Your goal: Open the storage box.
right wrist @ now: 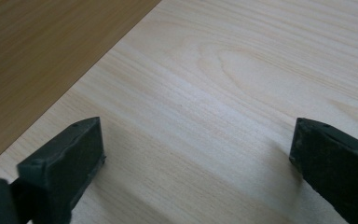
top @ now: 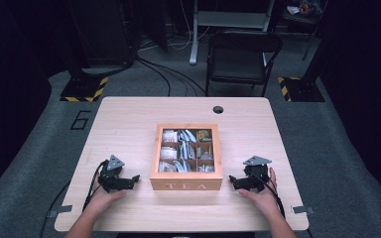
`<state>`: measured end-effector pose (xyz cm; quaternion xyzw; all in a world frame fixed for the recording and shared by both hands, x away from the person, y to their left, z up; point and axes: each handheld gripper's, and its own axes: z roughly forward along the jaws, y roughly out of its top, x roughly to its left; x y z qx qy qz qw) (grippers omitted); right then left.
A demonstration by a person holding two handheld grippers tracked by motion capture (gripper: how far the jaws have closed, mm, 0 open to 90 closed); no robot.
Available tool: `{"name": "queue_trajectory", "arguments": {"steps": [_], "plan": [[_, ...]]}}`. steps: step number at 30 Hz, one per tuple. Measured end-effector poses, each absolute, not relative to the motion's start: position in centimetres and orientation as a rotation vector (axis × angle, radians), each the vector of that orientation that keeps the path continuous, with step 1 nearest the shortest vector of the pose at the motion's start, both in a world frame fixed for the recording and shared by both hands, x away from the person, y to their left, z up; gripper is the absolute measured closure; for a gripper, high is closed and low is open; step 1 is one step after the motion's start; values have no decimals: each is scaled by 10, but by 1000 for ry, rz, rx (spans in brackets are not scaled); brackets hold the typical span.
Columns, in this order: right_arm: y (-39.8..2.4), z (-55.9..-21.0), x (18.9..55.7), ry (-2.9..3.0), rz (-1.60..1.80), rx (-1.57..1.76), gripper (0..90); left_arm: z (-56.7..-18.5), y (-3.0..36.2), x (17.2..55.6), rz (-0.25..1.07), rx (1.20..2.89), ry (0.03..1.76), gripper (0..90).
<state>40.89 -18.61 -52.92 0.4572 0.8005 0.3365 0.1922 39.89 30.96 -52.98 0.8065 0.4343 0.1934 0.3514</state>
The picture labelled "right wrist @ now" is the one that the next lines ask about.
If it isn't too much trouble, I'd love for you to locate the wooden compartment box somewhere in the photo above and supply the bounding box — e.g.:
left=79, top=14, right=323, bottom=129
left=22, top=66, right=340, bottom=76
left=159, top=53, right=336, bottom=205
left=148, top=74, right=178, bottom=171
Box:
left=0, top=0, right=162, bottom=173

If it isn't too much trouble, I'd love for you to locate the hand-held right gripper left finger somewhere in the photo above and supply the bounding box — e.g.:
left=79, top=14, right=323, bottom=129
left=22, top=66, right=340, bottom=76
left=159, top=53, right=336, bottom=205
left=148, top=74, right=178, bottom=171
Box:
left=17, top=117, right=106, bottom=224

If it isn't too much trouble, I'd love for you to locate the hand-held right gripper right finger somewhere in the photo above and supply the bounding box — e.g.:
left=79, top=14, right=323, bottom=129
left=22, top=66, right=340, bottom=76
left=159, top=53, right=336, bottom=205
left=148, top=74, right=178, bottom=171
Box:
left=289, top=117, right=358, bottom=224

